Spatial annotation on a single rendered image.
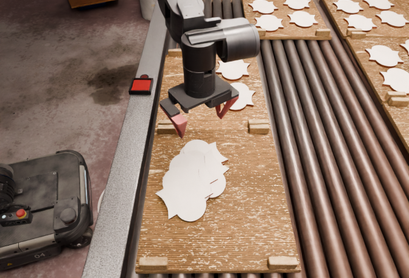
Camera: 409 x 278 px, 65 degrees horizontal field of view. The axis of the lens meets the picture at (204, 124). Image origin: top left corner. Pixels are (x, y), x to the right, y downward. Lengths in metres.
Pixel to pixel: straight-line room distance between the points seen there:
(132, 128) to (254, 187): 0.42
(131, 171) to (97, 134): 1.46
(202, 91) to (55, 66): 2.64
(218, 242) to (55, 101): 2.18
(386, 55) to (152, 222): 1.07
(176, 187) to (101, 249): 0.22
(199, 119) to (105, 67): 2.06
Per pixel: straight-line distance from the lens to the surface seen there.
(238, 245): 0.77
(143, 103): 1.10
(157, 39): 1.44
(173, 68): 1.21
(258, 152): 0.92
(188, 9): 0.56
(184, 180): 0.80
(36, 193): 1.83
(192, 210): 0.78
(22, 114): 2.73
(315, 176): 0.93
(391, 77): 1.32
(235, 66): 1.21
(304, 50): 1.40
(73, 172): 1.86
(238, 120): 1.00
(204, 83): 0.56
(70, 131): 2.44
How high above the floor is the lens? 1.63
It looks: 45 degrees down
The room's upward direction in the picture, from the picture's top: straight up
